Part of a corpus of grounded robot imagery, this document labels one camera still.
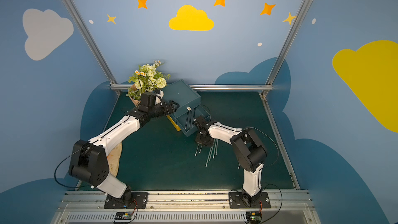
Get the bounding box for left green circuit board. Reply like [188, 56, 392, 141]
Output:
[114, 212, 134, 223]

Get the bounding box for yellow bottom drawer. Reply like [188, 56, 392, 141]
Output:
[167, 115, 181, 132]

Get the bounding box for right green circuit board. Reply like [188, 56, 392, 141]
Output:
[246, 212, 262, 224]

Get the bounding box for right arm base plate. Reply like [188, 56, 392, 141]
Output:
[228, 191, 271, 208]

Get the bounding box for teal drawer cabinet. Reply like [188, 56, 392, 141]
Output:
[162, 79, 201, 118]

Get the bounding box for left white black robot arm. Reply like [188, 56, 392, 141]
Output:
[68, 100, 179, 205]

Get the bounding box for aluminium front rail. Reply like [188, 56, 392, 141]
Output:
[51, 189, 321, 224]

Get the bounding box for green circuit board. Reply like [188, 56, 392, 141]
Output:
[114, 212, 134, 223]
[246, 212, 262, 224]

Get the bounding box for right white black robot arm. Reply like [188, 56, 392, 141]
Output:
[194, 117, 268, 203]

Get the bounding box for right aluminium frame post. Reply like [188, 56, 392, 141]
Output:
[261, 0, 313, 99]

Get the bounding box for aluminium frame post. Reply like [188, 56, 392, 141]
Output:
[61, 0, 121, 96]
[261, 0, 313, 99]

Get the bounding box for teal drawer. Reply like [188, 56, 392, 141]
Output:
[171, 104, 211, 137]

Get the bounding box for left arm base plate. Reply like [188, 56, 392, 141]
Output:
[104, 191, 148, 209]

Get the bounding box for artificial green white flowers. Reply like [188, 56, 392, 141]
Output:
[128, 60, 171, 95]

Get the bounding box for beige cloth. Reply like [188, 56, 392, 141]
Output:
[107, 143, 122, 177]

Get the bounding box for left aluminium frame post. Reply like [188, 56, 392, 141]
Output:
[61, 0, 121, 96]

